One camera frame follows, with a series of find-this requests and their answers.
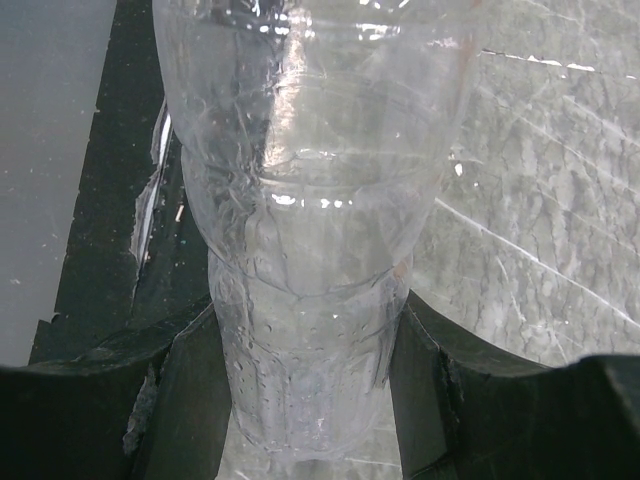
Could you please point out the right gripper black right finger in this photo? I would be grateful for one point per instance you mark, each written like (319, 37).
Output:
(466, 409)

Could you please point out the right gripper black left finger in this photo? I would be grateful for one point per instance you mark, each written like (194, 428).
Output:
(152, 403)

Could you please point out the clear plastic bottle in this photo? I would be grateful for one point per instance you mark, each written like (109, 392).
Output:
(314, 138)

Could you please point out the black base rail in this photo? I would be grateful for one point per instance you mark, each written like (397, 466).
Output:
(134, 256)

